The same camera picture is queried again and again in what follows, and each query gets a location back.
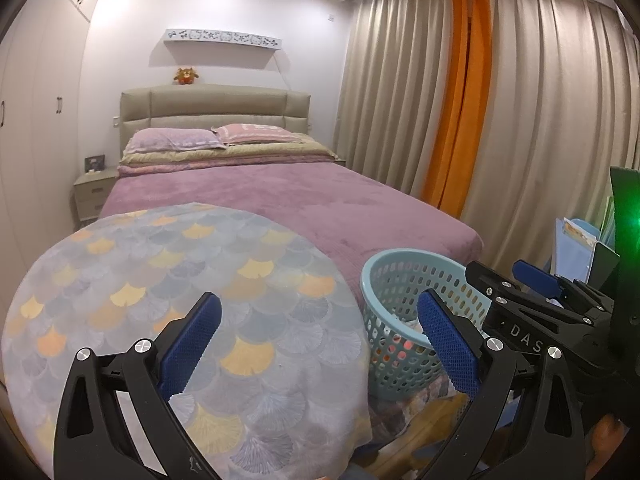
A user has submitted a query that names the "folded beige quilt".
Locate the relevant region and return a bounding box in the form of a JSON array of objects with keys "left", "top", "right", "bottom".
[{"left": 118, "top": 132, "right": 337, "bottom": 177}]

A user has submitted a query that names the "beige padded headboard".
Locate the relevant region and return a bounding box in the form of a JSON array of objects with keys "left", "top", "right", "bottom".
[{"left": 119, "top": 86, "right": 312, "bottom": 162}]

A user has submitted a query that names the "beige curtain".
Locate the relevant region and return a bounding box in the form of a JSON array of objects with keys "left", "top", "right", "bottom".
[{"left": 332, "top": 0, "right": 640, "bottom": 282}]

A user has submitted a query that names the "blue file holder with papers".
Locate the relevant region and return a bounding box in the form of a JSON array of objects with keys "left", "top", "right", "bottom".
[{"left": 552, "top": 216, "right": 602, "bottom": 282}]

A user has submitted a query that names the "beige nightstand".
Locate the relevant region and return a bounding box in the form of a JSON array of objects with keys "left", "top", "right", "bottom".
[{"left": 73, "top": 167, "right": 119, "bottom": 232}]

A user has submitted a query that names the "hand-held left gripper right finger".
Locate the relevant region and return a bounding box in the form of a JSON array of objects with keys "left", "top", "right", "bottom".
[{"left": 415, "top": 287, "right": 586, "bottom": 480}]

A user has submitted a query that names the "pink pillow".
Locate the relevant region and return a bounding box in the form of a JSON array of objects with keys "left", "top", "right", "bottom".
[{"left": 212, "top": 122, "right": 302, "bottom": 146}]

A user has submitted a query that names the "white patterned wall shelf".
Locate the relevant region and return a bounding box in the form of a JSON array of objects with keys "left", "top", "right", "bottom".
[{"left": 162, "top": 28, "right": 281, "bottom": 51}]

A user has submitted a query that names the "purple bed blanket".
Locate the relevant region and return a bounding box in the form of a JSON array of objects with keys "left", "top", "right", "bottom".
[{"left": 97, "top": 160, "right": 486, "bottom": 287}]

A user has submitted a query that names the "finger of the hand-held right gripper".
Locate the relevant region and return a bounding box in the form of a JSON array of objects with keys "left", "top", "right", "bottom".
[
  {"left": 514, "top": 259, "right": 619, "bottom": 321},
  {"left": 464, "top": 260, "right": 609, "bottom": 377}
]

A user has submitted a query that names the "light blue plastic basket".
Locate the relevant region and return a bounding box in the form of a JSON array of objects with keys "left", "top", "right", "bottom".
[{"left": 361, "top": 247, "right": 494, "bottom": 402}]

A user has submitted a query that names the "purple pillow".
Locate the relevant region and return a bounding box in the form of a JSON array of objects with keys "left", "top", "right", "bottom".
[{"left": 123, "top": 127, "right": 227, "bottom": 154}]

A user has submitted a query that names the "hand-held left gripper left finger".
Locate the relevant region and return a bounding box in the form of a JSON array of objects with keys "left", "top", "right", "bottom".
[{"left": 52, "top": 291, "right": 223, "bottom": 480}]

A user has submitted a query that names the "person's right hand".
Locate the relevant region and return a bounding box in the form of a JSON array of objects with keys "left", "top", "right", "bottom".
[{"left": 591, "top": 415, "right": 632, "bottom": 463}]

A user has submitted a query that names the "orange curtain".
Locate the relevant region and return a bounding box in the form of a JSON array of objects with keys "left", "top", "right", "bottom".
[{"left": 420, "top": 0, "right": 494, "bottom": 212}]

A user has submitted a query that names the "round table with scale-pattern cloth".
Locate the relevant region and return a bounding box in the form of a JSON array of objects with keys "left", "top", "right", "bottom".
[{"left": 0, "top": 202, "right": 374, "bottom": 480}]

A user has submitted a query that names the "white wardrobe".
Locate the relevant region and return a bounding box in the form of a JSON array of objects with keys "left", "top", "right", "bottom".
[{"left": 0, "top": 0, "right": 109, "bottom": 282}]

